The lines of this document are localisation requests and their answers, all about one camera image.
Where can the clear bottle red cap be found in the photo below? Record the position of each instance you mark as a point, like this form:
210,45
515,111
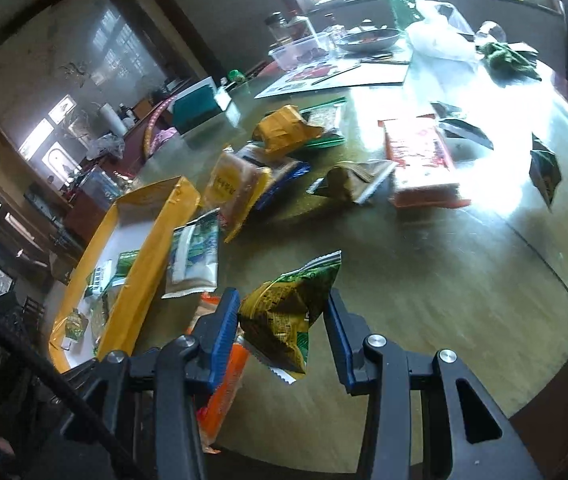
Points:
299,25

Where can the small dark green packet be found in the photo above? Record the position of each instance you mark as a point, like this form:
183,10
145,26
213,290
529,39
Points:
544,170

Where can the blue snack packet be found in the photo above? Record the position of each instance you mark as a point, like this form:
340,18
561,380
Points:
284,180

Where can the clear plastic jug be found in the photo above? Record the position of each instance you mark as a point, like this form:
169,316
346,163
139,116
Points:
101,185

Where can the black silver packet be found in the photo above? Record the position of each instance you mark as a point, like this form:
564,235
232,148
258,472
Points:
466,132
445,109

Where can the small green object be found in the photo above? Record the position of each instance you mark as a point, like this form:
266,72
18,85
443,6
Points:
236,76

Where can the pile of assorted packets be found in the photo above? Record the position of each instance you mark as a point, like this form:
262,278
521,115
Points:
124,265

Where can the green yellow snack packet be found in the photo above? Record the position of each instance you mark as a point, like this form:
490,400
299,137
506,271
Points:
279,315

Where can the pink cloth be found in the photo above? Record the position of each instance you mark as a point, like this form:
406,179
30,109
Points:
165,137

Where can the metal bowl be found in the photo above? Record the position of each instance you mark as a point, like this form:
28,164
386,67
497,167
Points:
369,40

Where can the teal white box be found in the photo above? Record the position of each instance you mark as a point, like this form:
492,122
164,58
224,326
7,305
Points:
194,105

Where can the orange snack packet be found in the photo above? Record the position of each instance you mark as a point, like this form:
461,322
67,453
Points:
226,395

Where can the red printed poster sheet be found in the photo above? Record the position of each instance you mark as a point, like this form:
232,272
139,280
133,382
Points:
364,76

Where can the clear plastic container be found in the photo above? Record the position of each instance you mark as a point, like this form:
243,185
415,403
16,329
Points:
299,52

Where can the green cracker packet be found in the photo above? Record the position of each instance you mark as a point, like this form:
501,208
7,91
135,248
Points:
325,117

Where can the white paper roll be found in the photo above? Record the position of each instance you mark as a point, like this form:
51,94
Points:
113,119

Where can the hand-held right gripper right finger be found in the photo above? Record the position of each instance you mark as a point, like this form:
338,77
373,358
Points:
338,342

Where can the glass jar dark lid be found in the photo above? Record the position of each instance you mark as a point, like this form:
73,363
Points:
276,25

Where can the white green pouch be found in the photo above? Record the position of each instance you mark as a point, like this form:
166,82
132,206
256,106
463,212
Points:
191,255

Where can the drinking glass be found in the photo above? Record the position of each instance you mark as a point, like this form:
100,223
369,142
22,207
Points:
490,32

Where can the dark red sideboard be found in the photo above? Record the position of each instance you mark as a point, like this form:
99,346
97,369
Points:
89,215

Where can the grey plastic bag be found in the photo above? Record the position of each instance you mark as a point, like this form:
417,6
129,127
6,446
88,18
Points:
106,145

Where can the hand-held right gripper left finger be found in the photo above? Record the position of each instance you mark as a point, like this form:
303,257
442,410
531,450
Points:
224,332

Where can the brown snack packet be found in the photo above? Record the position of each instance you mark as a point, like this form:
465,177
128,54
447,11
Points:
349,180

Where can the crumpled yellow packet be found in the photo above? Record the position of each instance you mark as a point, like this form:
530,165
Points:
284,130

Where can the pink yellow hula hoop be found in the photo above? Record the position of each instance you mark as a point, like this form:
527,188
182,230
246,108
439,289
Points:
153,120

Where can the white plastic bag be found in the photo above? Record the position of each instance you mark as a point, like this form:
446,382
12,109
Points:
439,35

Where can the green plastic bottle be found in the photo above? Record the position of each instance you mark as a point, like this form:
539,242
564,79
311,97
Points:
399,2

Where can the thin stick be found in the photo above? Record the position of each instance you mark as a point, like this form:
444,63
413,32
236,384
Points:
336,74

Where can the yellow cardboard box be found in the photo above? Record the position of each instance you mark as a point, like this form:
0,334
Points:
149,260

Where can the flat green packet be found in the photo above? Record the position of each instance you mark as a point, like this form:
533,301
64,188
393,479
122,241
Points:
324,143

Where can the yellow bread packet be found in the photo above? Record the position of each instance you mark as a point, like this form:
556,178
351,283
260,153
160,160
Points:
231,185

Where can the large red orange packet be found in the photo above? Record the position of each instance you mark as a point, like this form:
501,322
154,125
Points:
419,155

